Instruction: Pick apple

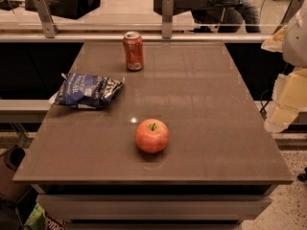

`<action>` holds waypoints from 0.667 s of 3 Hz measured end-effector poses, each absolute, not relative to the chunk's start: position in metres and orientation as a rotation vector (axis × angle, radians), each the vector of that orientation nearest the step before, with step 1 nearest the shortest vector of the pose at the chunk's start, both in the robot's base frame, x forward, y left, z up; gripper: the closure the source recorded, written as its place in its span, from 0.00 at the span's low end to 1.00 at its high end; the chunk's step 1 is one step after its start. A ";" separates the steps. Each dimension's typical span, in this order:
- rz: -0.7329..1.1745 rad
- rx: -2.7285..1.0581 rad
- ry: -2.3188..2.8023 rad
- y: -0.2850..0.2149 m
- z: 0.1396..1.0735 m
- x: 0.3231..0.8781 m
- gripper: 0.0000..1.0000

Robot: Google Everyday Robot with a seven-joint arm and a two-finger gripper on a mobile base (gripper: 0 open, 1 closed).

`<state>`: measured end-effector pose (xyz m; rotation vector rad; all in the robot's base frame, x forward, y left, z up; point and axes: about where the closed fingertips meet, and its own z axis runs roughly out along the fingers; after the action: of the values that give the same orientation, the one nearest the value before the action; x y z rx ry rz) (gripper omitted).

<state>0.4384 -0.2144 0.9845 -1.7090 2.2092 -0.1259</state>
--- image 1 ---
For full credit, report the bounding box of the black caster wheel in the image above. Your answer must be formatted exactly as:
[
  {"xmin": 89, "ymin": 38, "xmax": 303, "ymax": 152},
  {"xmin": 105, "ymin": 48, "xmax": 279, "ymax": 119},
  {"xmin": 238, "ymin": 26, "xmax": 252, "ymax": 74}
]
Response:
[{"xmin": 297, "ymin": 167, "xmax": 307, "ymax": 182}]

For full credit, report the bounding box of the green snack bag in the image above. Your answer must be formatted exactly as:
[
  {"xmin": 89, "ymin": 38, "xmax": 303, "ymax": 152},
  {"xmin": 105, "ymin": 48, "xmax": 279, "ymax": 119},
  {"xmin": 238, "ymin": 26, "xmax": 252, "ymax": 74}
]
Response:
[{"xmin": 22, "ymin": 203, "xmax": 66, "ymax": 230}]

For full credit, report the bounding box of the black cable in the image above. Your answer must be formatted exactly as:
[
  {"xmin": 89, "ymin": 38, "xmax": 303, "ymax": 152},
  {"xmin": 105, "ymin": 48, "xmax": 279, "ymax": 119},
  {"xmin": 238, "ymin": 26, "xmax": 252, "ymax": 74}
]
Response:
[{"xmin": 259, "ymin": 88, "xmax": 274, "ymax": 113}]

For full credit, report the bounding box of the metal bracket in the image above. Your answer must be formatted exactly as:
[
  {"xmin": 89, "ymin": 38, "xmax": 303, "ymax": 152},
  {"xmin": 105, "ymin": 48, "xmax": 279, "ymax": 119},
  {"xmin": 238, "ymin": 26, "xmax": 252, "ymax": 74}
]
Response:
[
  {"xmin": 32, "ymin": 0, "xmax": 58, "ymax": 38},
  {"xmin": 162, "ymin": 0, "xmax": 174, "ymax": 38},
  {"xmin": 281, "ymin": 0, "xmax": 305, "ymax": 25}
]

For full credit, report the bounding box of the red apple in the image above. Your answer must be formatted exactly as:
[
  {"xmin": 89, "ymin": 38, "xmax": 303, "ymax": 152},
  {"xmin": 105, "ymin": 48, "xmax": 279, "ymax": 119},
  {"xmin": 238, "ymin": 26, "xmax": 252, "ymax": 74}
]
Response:
[{"xmin": 135, "ymin": 119, "xmax": 169, "ymax": 153}]

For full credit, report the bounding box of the seated person in jeans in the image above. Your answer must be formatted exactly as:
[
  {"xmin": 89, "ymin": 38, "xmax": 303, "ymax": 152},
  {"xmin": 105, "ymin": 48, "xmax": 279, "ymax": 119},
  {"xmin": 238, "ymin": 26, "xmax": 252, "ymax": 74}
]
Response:
[{"xmin": 192, "ymin": 0, "xmax": 261, "ymax": 33}]

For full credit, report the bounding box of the orange soda can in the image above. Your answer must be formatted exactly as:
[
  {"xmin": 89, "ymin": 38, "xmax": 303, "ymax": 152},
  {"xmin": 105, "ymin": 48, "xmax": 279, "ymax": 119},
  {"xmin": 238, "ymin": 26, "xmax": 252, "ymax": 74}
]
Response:
[{"xmin": 123, "ymin": 31, "xmax": 144, "ymax": 71}]

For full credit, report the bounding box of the glass railing panel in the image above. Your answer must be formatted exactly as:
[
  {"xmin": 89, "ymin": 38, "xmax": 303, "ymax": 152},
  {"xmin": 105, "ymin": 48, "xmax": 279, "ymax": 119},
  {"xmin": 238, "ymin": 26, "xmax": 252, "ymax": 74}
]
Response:
[{"xmin": 0, "ymin": 0, "xmax": 290, "ymax": 34}]

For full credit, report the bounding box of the blue chip bag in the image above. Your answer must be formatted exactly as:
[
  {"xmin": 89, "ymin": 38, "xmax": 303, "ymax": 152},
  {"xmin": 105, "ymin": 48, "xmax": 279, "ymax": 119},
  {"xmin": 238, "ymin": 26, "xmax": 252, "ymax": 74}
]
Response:
[{"xmin": 49, "ymin": 73, "xmax": 125, "ymax": 109}]

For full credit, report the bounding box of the brown table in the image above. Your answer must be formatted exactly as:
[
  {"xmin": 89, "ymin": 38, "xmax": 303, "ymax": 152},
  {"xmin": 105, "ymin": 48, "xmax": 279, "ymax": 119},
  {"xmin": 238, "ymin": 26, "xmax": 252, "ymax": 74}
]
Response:
[{"xmin": 14, "ymin": 42, "xmax": 292, "ymax": 230}]

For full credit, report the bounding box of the right metal bracket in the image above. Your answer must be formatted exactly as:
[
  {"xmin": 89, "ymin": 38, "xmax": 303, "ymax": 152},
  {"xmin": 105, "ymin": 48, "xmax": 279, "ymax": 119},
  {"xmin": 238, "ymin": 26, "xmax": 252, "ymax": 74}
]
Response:
[{"xmin": 281, "ymin": 0, "xmax": 305, "ymax": 25}]

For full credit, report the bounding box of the grey bin with hole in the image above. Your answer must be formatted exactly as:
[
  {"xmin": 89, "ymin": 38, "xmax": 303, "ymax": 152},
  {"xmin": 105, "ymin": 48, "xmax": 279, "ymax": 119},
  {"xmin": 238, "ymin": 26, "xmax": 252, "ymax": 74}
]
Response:
[{"xmin": 0, "ymin": 145, "xmax": 31, "ymax": 203}]

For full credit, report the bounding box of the left metal bracket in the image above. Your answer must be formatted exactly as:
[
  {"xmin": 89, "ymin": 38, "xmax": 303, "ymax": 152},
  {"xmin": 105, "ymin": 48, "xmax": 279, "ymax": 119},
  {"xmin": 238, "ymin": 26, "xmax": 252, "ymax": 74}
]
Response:
[{"xmin": 32, "ymin": 0, "xmax": 58, "ymax": 38}]

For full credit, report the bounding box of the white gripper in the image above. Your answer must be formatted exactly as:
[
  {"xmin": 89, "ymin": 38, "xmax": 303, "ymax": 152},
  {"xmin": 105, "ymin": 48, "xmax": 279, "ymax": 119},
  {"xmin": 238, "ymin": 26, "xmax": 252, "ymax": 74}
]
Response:
[{"xmin": 261, "ymin": 8, "xmax": 307, "ymax": 133}]

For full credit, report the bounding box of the middle metal bracket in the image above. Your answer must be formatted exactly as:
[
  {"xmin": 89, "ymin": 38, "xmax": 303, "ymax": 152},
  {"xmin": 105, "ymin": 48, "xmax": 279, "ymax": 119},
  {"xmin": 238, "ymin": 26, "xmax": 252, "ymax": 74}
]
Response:
[{"xmin": 162, "ymin": 0, "xmax": 174, "ymax": 38}]

